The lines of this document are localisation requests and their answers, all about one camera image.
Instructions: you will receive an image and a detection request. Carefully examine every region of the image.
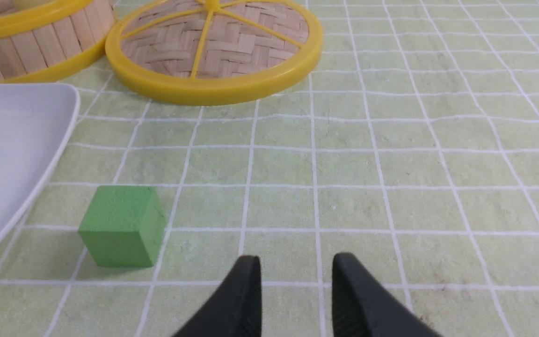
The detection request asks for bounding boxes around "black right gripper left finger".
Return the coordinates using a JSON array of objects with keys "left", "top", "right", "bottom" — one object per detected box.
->
[{"left": 174, "top": 255, "right": 262, "bottom": 337}]

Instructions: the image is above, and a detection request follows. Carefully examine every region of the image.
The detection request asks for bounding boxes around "green wooden cube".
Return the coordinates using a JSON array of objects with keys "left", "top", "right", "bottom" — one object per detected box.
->
[{"left": 78, "top": 185, "right": 167, "bottom": 268}]

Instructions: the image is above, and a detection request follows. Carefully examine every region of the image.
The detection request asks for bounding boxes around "green checked tablecloth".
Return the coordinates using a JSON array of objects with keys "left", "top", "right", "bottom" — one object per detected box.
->
[{"left": 0, "top": 0, "right": 539, "bottom": 337}]

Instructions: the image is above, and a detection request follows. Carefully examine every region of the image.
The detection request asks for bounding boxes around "bamboo steamer basket yellow rim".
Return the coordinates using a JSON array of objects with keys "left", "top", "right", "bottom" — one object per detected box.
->
[{"left": 0, "top": 0, "right": 117, "bottom": 83}]

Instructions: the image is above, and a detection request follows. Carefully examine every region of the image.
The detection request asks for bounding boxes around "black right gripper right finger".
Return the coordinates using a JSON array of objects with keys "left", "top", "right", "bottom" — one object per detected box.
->
[{"left": 331, "top": 252, "right": 440, "bottom": 337}]

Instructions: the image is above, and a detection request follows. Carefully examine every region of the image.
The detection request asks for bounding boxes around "white square plate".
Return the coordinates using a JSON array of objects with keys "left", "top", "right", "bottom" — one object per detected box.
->
[{"left": 0, "top": 83, "right": 81, "bottom": 244}]

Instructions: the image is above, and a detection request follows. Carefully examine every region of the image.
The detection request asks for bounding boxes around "woven bamboo steamer lid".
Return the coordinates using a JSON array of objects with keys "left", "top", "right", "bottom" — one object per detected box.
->
[{"left": 105, "top": 0, "right": 323, "bottom": 105}]

